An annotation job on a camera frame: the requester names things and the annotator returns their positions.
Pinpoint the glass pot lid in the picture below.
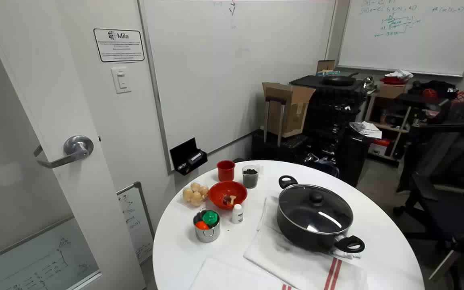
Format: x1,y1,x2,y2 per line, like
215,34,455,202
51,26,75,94
276,184,354,237

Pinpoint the black cooking pot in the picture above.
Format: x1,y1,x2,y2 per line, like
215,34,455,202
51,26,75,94
275,175,367,255

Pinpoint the red mug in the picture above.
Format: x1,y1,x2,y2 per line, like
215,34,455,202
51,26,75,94
215,160,236,183

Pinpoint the dark purple cup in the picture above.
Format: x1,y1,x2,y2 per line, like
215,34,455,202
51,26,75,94
239,165,262,191

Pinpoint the red bowl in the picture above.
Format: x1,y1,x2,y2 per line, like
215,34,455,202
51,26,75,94
207,181,249,212

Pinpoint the black open case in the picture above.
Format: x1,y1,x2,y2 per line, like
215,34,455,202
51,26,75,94
169,138,209,178

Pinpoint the large blank whiteboard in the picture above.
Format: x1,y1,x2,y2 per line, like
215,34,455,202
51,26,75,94
136,0,336,175

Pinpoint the cardboard box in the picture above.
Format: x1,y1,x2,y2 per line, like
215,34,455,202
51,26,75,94
260,81,317,141

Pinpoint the small white bottle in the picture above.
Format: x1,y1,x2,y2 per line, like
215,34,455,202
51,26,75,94
228,204,244,226

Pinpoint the green toy piece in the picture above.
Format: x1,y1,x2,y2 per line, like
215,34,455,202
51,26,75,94
201,210,220,228

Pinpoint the metal tin cup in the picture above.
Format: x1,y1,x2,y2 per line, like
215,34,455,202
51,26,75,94
191,210,222,245

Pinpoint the black storage cart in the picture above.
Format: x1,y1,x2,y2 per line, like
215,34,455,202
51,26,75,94
288,73,375,187

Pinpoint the framed paper notice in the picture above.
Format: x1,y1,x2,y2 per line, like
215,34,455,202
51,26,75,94
115,181,156,250

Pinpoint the red-striped white towel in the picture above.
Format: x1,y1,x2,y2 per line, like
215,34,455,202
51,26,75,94
188,257,293,290
243,196,370,290

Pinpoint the white crumpled cloth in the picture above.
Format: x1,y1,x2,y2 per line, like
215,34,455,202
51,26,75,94
349,121,383,141

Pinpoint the cluttered shelf rack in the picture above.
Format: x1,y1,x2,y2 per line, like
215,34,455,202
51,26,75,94
363,70,423,163

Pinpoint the white door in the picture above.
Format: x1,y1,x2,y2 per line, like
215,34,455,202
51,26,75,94
0,0,148,290

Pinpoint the black office chair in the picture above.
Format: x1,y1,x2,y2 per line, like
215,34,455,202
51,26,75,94
394,99,464,239

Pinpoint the whiteboard with writing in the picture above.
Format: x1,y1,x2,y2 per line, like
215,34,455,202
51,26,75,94
336,0,464,80

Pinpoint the white light switch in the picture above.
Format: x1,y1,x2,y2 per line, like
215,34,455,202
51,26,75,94
109,65,131,96

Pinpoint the white wall sign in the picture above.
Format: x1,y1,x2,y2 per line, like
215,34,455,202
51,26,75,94
91,28,146,65

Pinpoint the silver door lever handle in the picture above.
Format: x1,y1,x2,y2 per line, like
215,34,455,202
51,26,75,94
32,134,94,171

